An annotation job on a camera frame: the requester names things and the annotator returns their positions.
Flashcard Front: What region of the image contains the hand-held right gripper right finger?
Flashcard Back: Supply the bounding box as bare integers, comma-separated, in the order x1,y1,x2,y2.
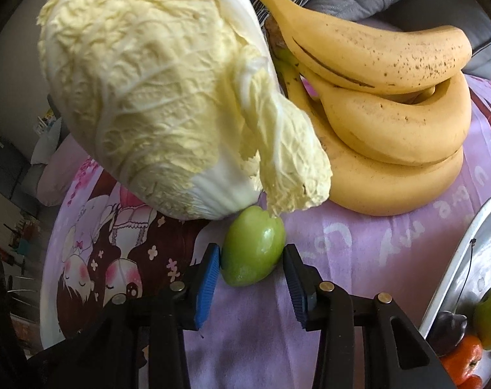
282,244,457,389

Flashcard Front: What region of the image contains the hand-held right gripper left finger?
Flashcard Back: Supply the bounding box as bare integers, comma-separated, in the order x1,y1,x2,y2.
27,243,222,389

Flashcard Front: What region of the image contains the green mango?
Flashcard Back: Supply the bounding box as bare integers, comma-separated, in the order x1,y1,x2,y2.
473,285,491,351
221,205,286,287

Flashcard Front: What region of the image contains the dark red cherry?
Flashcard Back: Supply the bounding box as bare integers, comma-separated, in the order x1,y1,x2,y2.
428,311,469,359

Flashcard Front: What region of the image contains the stainless steel basin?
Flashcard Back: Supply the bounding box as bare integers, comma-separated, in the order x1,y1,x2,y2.
419,190,491,389

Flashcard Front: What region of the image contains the bunch of yellow bananas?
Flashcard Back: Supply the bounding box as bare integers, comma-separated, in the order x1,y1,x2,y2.
245,0,473,216

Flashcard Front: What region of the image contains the napa cabbage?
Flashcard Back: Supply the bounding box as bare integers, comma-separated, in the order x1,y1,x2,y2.
37,0,333,221

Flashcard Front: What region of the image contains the white pillow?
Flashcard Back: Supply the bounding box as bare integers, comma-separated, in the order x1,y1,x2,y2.
30,117,64,167

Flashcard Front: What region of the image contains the grey sofa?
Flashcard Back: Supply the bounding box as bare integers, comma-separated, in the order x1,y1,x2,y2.
375,0,491,86

